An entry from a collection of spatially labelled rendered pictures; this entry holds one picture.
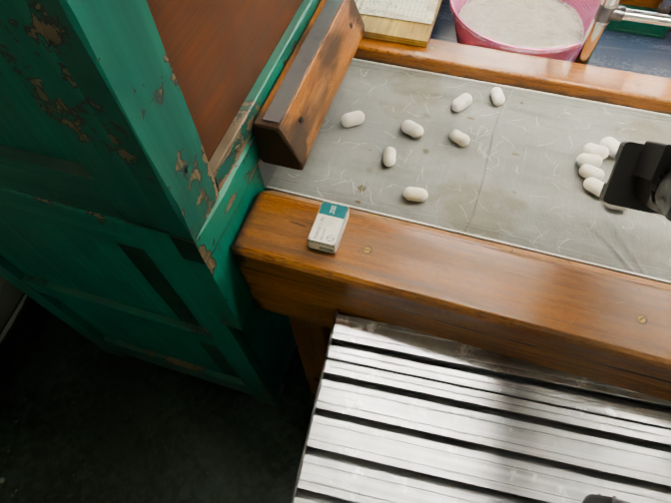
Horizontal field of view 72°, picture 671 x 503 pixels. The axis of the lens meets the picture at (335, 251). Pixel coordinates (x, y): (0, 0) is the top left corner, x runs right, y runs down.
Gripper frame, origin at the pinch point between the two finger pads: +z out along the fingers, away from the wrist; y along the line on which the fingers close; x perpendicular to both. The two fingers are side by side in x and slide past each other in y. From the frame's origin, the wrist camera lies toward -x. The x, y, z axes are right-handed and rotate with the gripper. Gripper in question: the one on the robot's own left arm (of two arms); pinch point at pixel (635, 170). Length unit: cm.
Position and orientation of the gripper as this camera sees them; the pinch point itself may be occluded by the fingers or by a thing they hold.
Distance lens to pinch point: 67.0
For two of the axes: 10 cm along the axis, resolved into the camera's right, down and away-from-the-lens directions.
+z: 2.5, -3.0, 9.2
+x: -1.7, 9.2, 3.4
